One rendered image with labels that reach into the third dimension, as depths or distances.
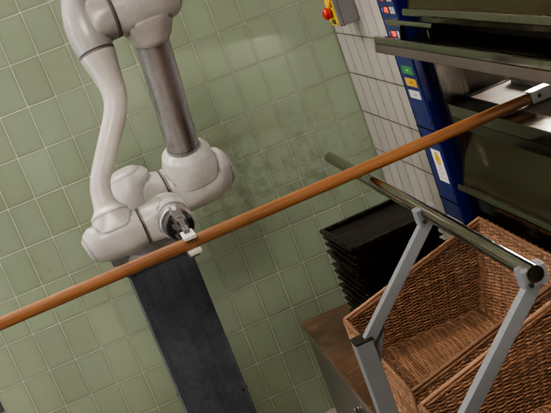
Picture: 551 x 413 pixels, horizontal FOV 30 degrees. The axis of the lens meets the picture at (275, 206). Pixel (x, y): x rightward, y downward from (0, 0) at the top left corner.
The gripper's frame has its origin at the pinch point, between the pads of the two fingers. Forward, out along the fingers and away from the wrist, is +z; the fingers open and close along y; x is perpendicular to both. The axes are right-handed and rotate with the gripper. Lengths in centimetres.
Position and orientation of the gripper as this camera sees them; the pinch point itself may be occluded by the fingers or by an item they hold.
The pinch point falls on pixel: (191, 242)
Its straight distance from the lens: 242.5
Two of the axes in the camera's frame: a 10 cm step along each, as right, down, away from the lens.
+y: 3.4, 9.0, 2.8
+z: 2.5, 2.0, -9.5
